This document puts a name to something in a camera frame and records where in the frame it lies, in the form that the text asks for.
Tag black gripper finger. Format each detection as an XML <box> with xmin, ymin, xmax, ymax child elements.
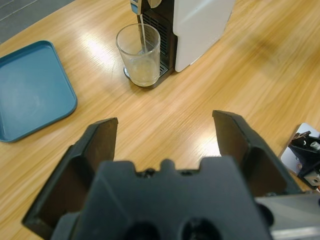
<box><xmin>211</xmin><ymin>109</ymin><xmax>305</xmax><ymax>198</ymax></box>
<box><xmin>21</xmin><ymin>117</ymin><xmax>119</xmax><ymax>240</ymax></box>

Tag clear glass cup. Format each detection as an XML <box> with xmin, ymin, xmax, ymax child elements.
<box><xmin>115</xmin><ymin>23</ymin><xmax>162</xmax><ymax>87</ymax></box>

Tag white capsule coffee machine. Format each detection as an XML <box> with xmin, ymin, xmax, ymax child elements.
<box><xmin>129</xmin><ymin>0</ymin><xmax>237</xmax><ymax>73</ymax></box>

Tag teal plastic tray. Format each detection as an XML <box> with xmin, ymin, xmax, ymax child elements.
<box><xmin>0</xmin><ymin>40</ymin><xmax>78</xmax><ymax>144</ymax></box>

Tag white block with dark post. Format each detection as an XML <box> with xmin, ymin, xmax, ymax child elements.
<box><xmin>279</xmin><ymin>122</ymin><xmax>320</xmax><ymax>193</ymax></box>

